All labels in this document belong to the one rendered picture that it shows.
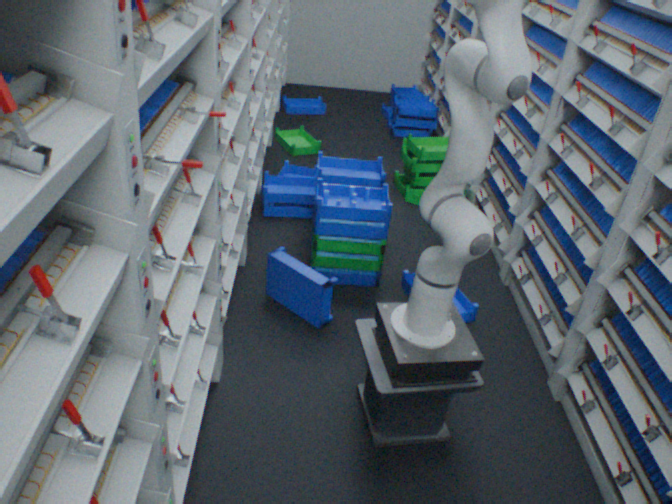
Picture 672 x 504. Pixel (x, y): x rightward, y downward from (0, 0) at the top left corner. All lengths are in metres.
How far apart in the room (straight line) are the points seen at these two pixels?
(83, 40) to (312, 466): 1.35
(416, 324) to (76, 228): 1.05
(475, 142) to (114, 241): 0.83
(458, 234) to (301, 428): 0.82
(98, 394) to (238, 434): 0.98
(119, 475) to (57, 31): 0.69
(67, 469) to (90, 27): 0.54
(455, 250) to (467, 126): 0.30
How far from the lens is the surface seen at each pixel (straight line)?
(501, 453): 1.92
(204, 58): 1.42
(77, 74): 0.73
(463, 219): 1.38
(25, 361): 0.66
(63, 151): 0.63
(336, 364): 2.05
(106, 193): 0.79
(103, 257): 0.81
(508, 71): 1.21
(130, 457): 1.07
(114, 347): 0.94
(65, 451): 0.83
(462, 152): 1.33
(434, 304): 1.55
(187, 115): 1.27
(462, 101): 1.34
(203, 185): 1.45
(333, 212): 2.25
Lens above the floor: 1.41
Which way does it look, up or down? 32 degrees down
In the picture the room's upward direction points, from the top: 7 degrees clockwise
